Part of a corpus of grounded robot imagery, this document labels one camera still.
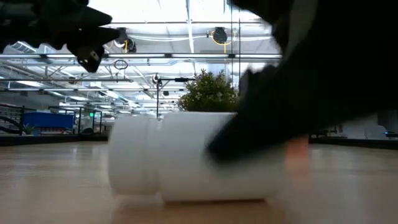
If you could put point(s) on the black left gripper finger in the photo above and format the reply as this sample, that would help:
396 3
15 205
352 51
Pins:
99 35
96 19

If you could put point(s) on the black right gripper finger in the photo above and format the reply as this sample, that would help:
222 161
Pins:
264 124

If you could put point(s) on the orange plastic basket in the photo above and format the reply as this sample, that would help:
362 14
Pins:
297 152

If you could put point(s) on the potted white-flowered green plant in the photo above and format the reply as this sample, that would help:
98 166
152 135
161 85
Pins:
208 93

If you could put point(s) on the black light stand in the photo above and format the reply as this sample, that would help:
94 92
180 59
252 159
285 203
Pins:
157 96

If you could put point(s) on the large blue plastic bin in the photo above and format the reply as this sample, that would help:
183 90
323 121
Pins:
48 120

